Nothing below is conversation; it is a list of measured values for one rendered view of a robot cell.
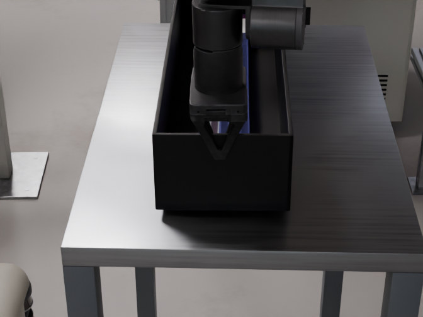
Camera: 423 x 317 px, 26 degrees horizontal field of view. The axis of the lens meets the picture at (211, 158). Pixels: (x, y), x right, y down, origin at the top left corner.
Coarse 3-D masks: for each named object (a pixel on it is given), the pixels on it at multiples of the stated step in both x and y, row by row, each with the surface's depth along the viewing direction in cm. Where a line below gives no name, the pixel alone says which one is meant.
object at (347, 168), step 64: (128, 64) 157; (320, 64) 157; (128, 128) 138; (320, 128) 138; (384, 128) 138; (128, 192) 123; (320, 192) 123; (384, 192) 123; (64, 256) 113; (128, 256) 113; (192, 256) 113; (256, 256) 112; (320, 256) 112; (384, 256) 112
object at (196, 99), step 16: (240, 48) 104; (208, 64) 104; (224, 64) 103; (240, 64) 105; (192, 80) 109; (208, 80) 105; (224, 80) 104; (240, 80) 106; (192, 96) 105; (208, 96) 105; (224, 96) 105; (240, 96) 105; (192, 112) 104; (240, 112) 104
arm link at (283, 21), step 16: (256, 0) 100; (272, 0) 100; (288, 0) 100; (304, 0) 101; (256, 16) 100; (272, 16) 100; (288, 16) 100; (304, 16) 102; (256, 32) 101; (272, 32) 100; (288, 32) 100; (304, 32) 104; (272, 48) 103; (288, 48) 102
